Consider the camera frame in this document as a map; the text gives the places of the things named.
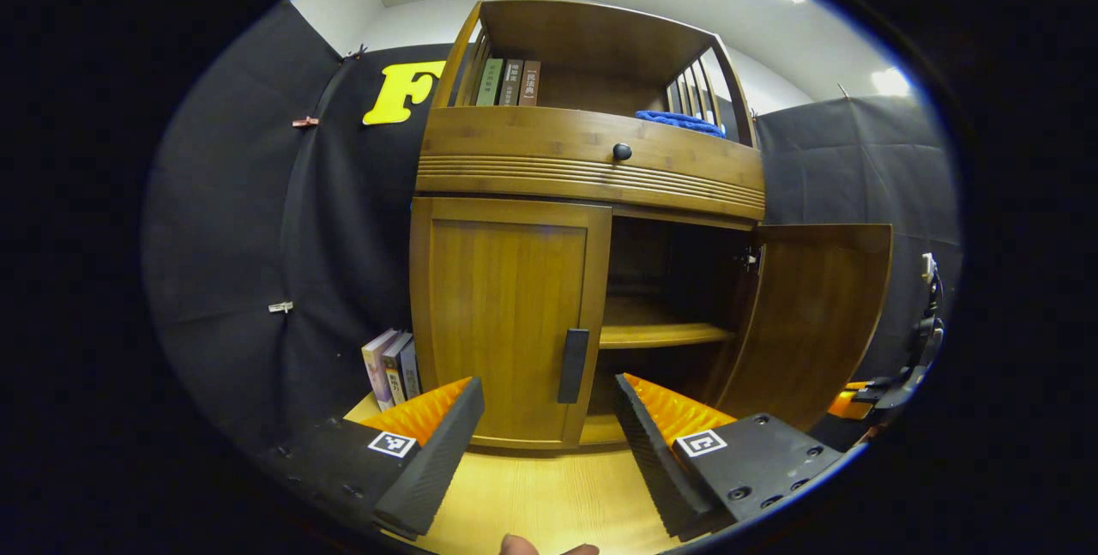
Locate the wooden cabinet drawer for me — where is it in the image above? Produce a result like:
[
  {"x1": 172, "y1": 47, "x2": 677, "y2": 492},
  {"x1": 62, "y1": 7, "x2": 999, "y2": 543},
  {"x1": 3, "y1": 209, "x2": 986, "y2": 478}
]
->
[{"x1": 416, "y1": 106, "x2": 767, "y2": 221}]

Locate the small ceiling light panel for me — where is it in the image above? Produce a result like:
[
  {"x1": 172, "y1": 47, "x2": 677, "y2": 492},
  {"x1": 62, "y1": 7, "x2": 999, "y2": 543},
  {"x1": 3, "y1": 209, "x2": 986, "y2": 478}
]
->
[{"x1": 871, "y1": 66, "x2": 912, "y2": 97}]

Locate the grey blue book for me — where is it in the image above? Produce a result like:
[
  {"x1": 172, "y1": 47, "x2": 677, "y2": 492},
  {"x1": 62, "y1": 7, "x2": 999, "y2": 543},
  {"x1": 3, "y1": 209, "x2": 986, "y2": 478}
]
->
[{"x1": 400, "y1": 339, "x2": 422, "y2": 401}]

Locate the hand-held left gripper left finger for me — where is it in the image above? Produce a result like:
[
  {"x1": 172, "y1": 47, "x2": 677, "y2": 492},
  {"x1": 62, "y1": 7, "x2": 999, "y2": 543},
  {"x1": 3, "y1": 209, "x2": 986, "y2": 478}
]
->
[{"x1": 257, "y1": 377, "x2": 486, "y2": 539}]

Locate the green book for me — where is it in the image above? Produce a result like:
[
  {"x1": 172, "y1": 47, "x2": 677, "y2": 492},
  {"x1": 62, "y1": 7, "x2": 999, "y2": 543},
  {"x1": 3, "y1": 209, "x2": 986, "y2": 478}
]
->
[{"x1": 474, "y1": 57, "x2": 505, "y2": 107}]

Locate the wooden double-door shoe cabinet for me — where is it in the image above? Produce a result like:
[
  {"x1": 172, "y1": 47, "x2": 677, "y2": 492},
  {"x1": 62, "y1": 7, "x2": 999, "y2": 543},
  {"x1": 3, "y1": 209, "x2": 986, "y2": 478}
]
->
[{"x1": 409, "y1": 0, "x2": 895, "y2": 451}]

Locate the black backdrop cloth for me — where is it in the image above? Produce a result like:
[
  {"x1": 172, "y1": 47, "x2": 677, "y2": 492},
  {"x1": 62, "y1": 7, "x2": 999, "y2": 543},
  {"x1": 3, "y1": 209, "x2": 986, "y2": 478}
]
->
[{"x1": 142, "y1": 0, "x2": 962, "y2": 453}]

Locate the wooden inner shelf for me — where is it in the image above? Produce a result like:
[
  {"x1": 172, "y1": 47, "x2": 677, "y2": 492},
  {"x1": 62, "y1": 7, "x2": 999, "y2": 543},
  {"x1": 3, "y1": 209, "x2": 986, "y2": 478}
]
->
[{"x1": 599, "y1": 296, "x2": 739, "y2": 350}]

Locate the wooden shoe cabinet door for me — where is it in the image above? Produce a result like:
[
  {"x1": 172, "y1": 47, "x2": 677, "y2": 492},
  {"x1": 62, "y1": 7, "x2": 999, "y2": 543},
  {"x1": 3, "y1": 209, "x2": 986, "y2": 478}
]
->
[
  {"x1": 410, "y1": 197, "x2": 613, "y2": 450},
  {"x1": 703, "y1": 223, "x2": 895, "y2": 434}
]

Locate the black door handle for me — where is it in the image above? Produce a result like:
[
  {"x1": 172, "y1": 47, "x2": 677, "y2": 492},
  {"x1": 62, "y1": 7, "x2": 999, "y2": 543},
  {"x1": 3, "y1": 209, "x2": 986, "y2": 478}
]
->
[{"x1": 558, "y1": 329, "x2": 591, "y2": 405}]

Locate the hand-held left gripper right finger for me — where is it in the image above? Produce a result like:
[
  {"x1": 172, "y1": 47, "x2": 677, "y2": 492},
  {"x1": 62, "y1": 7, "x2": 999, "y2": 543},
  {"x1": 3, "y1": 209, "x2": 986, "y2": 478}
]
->
[{"x1": 614, "y1": 372, "x2": 846, "y2": 541}]

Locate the blue folded towel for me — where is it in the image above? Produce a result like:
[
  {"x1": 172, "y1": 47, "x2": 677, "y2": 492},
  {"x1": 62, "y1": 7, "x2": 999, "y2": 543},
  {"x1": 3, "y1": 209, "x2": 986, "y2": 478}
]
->
[{"x1": 635, "y1": 110, "x2": 727, "y2": 139}]

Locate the dark brown book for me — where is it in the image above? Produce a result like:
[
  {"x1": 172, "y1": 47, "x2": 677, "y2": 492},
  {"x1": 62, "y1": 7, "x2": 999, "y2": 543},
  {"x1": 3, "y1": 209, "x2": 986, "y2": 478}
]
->
[{"x1": 498, "y1": 59, "x2": 524, "y2": 107}]

